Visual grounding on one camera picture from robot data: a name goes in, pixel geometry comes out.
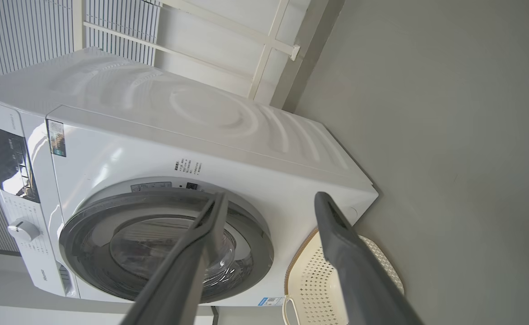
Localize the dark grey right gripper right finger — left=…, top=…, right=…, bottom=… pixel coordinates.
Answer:
left=314, top=191, right=424, bottom=325

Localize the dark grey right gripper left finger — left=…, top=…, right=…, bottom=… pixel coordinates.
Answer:
left=120, top=192, right=229, bottom=325

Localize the black round washer door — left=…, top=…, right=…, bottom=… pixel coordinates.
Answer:
left=59, top=187, right=275, bottom=304

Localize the cream perforated laundry basket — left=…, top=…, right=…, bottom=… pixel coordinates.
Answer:
left=283, top=227, right=405, bottom=325

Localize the white front-load washing machine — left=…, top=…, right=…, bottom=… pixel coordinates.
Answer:
left=0, top=46, right=379, bottom=307

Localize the silver metal control knob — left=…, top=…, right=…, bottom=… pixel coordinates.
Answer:
left=7, top=220, right=40, bottom=242

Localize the white slatted blind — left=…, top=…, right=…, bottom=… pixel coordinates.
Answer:
left=0, top=0, right=161, bottom=84

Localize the white metal bar frame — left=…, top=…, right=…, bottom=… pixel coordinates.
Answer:
left=83, top=0, right=301, bottom=102

